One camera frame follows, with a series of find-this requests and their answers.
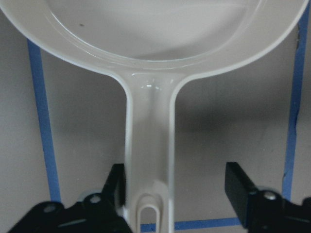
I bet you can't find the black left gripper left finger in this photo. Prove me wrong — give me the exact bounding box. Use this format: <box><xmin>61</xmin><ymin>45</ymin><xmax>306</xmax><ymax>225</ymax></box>
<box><xmin>10</xmin><ymin>164</ymin><xmax>132</xmax><ymax>233</ymax></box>

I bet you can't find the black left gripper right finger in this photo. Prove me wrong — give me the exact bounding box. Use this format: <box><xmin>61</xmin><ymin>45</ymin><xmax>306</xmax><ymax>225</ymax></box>
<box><xmin>225</xmin><ymin>162</ymin><xmax>311</xmax><ymax>233</ymax></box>

